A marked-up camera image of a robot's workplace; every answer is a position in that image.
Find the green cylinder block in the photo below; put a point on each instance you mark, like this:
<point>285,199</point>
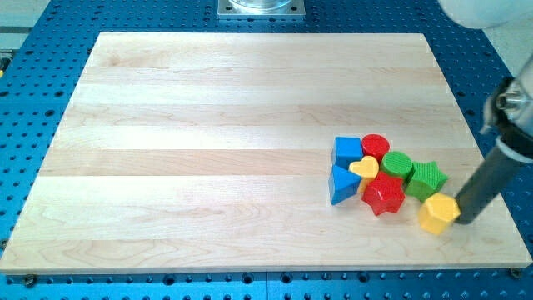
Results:
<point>396,164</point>

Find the yellow heart block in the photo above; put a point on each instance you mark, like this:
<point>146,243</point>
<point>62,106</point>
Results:
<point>367,168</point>

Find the blue perforated table plate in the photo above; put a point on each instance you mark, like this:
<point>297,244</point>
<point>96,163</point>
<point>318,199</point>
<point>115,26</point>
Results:
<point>44,72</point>

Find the green star block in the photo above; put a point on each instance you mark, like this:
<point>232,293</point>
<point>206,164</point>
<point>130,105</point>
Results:
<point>424,180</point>

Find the yellow hexagon block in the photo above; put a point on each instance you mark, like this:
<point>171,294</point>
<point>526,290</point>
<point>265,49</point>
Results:
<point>437,213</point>

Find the red star block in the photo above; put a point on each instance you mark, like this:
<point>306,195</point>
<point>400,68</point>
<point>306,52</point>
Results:
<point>384,194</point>

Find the red cylinder block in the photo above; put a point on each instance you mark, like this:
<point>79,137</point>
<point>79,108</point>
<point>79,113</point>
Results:
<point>375,145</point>

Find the blue triangle block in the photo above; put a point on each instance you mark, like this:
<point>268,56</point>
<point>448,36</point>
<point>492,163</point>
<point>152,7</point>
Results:
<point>342,184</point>

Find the wooden board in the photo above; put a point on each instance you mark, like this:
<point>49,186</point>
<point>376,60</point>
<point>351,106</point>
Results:
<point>211,152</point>

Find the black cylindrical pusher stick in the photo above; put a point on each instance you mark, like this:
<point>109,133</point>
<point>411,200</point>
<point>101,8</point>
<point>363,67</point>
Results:
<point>501,164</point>

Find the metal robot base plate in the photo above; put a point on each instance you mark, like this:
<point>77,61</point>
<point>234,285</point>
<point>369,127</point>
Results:
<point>261,9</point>

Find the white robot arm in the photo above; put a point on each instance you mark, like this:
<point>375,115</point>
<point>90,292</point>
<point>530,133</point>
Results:
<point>508,108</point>

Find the blue cube block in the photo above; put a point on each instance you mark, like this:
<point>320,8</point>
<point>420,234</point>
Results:
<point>346,150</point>

